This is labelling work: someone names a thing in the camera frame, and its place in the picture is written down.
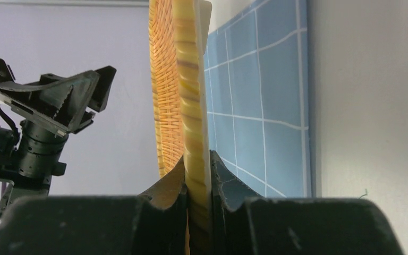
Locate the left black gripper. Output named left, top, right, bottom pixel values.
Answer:
left=0, top=58, right=116, bottom=211

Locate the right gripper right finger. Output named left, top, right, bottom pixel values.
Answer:
left=210, top=150, right=262, bottom=254

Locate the blue checked cloth napkin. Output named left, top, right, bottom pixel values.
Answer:
left=204, top=1, right=312, bottom=198

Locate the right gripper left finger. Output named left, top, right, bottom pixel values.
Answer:
left=139, top=158, right=190, bottom=254

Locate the woven bamboo placemat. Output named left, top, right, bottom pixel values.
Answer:
left=148, top=1, right=212, bottom=254

